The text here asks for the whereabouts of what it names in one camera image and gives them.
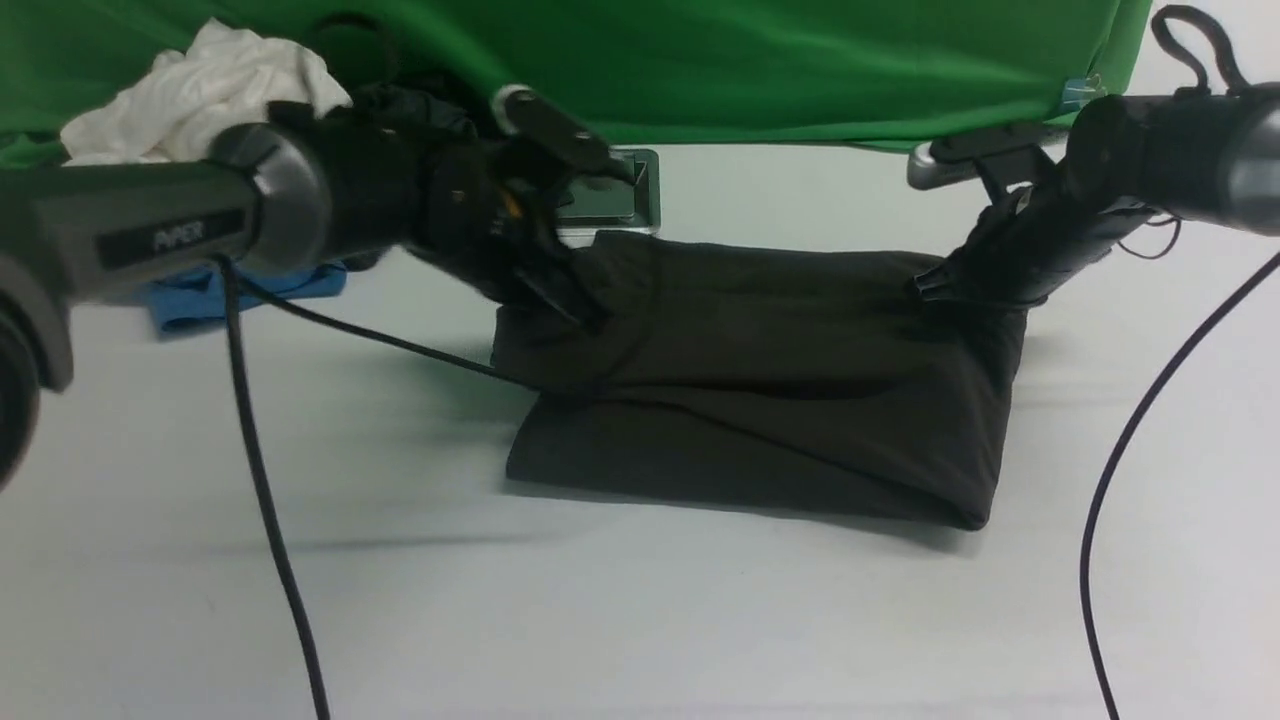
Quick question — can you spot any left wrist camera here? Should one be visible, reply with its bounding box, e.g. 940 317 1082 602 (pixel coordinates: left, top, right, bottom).
492 85 637 184

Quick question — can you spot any metal table cable hatch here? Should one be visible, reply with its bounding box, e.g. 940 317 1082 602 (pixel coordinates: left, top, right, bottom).
558 149 660 236

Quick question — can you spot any black right camera cable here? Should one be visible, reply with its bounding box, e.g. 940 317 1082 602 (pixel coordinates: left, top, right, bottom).
1080 250 1280 720

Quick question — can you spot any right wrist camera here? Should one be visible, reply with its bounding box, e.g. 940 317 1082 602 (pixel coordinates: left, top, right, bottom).
906 120 1070 202

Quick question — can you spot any crumpled white shirt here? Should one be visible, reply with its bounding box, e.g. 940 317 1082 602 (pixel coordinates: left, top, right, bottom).
60 19 352 167

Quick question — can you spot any blue binder clip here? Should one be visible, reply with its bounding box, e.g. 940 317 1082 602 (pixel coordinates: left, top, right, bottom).
1055 74 1108 117

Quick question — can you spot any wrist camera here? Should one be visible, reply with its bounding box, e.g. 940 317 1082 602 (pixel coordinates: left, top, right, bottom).
906 120 1070 202
492 85 637 184

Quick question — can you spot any crumpled blue shirt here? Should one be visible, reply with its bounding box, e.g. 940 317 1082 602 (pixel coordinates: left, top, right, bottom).
145 263 349 334

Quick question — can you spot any dark gray long-sleeved shirt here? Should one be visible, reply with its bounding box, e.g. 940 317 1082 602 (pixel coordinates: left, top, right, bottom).
492 232 1027 530

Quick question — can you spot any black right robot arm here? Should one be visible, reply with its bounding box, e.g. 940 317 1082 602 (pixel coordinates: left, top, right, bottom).
908 5 1279 311

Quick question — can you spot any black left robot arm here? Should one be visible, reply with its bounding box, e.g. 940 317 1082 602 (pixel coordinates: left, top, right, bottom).
1 86 636 479

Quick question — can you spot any green backdrop cloth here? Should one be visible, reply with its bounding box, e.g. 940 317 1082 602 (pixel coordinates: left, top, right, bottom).
3 1 1151 167

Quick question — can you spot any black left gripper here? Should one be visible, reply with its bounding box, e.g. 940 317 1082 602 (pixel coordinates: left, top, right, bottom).
410 140 609 325

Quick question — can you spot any crumpled dark teal shirt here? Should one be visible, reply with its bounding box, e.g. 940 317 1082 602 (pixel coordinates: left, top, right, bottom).
349 83 480 138

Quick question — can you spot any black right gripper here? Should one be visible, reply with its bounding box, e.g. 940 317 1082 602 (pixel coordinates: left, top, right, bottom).
914 184 1151 306

